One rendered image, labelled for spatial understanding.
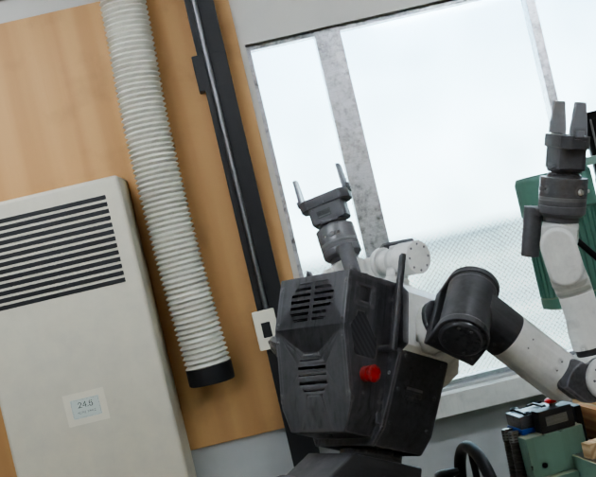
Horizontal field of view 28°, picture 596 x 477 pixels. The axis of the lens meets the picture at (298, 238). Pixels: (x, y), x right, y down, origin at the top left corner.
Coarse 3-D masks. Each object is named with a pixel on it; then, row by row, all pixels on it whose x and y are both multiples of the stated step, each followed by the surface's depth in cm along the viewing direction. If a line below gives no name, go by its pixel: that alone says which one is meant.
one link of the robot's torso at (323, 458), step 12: (312, 456) 219; (324, 456) 217; (336, 456) 214; (348, 456) 212; (360, 456) 213; (372, 456) 218; (384, 456) 218; (300, 468) 217; (312, 468) 214; (324, 468) 212; (336, 468) 210; (348, 468) 211; (360, 468) 213; (372, 468) 214; (384, 468) 216; (396, 468) 218; (408, 468) 220; (420, 468) 222
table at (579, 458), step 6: (588, 438) 268; (576, 456) 255; (582, 456) 253; (576, 462) 255; (582, 462) 252; (588, 462) 248; (594, 462) 246; (576, 468) 256; (582, 468) 253; (588, 468) 249; (594, 468) 246; (552, 474) 256; (558, 474) 255; (564, 474) 254; (570, 474) 254; (576, 474) 255; (582, 474) 254; (588, 474) 250; (594, 474) 247
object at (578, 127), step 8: (576, 104) 212; (584, 104) 213; (576, 112) 213; (584, 112) 213; (576, 120) 213; (584, 120) 213; (576, 128) 213; (584, 128) 213; (576, 136) 213; (584, 136) 213
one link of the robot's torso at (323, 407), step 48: (288, 288) 226; (336, 288) 215; (384, 288) 218; (288, 336) 223; (336, 336) 212; (384, 336) 216; (288, 384) 222; (336, 384) 212; (384, 384) 215; (432, 384) 220; (336, 432) 212; (384, 432) 214
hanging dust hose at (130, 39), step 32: (128, 0) 382; (128, 32) 382; (128, 64) 382; (128, 96) 382; (160, 96) 387; (128, 128) 386; (160, 128) 383; (160, 160) 382; (160, 192) 381; (160, 224) 382; (192, 224) 389; (160, 256) 384; (192, 256) 384; (192, 288) 382; (192, 320) 382; (192, 352) 383; (224, 352) 387; (192, 384) 385
